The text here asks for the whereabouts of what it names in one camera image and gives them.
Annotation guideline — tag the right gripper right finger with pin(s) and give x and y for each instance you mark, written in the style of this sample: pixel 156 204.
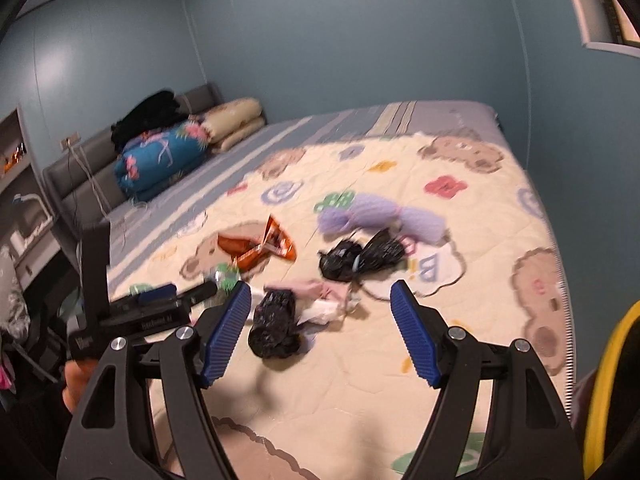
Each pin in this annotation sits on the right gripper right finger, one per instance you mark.
pixel 528 434

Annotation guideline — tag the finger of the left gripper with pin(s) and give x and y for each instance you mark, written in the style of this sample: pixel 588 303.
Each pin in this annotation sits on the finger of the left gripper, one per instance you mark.
pixel 199 293
pixel 165 292

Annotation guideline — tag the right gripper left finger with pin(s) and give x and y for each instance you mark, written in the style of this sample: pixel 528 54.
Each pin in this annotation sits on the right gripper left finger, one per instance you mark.
pixel 111 435

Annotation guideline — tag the green silver snack bag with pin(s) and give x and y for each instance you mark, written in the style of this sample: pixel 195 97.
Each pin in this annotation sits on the green silver snack bag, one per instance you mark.
pixel 225 276

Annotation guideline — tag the orange snack wrapper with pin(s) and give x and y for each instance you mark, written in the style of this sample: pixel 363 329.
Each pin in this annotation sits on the orange snack wrapper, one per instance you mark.
pixel 247 252

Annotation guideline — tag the large black plastic bag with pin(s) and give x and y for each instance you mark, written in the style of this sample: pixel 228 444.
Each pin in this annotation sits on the large black plastic bag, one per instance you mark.
pixel 274 333

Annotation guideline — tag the white tissue wad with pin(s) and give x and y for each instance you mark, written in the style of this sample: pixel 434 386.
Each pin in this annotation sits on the white tissue wad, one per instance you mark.
pixel 323 311

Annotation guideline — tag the small black plastic bag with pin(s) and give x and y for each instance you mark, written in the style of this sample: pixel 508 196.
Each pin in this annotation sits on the small black plastic bag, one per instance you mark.
pixel 349 261

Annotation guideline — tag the purple foam fruit net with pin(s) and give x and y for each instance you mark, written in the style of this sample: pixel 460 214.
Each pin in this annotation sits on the purple foam fruit net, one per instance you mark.
pixel 373 212

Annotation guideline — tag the yellow rimmed trash bin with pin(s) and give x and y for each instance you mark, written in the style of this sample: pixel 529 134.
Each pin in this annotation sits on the yellow rimmed trash bin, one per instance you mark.
pixel 606 407

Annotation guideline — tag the person's left hand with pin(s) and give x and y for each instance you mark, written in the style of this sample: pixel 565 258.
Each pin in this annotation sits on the person's left hand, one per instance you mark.
pixel 77 375

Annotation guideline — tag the white bedside shelf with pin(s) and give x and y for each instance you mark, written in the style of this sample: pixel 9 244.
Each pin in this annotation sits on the white bedside shelf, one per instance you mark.
pixel 27 222

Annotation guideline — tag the blue floral folded duvet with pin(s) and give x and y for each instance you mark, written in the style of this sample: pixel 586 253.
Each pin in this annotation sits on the blue floral folded duvet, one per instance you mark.
pixel 153 162

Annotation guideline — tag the grey padded headboard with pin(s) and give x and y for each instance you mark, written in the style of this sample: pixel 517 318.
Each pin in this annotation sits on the grey padded headboard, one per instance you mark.
pixel 81 185

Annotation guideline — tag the cream bear print quilt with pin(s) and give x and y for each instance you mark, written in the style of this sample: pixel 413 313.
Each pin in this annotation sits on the cream bear print quilt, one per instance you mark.
pixel 375 284

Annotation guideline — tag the beige folded blanket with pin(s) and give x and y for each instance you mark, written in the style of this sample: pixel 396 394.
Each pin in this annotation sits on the beige folded blanket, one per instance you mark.
pixel 230 123

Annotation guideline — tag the black clothing pile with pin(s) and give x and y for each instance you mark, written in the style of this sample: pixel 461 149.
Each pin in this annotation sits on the black clothing pile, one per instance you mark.
pixel 156 112

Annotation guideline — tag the wall power socket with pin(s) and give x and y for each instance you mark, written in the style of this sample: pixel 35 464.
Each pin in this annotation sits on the wall power socket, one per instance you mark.
pixel 69 141

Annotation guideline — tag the window with dark frame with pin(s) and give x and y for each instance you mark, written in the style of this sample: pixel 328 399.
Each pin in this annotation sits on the window with dark frame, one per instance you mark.
pixel 605 26

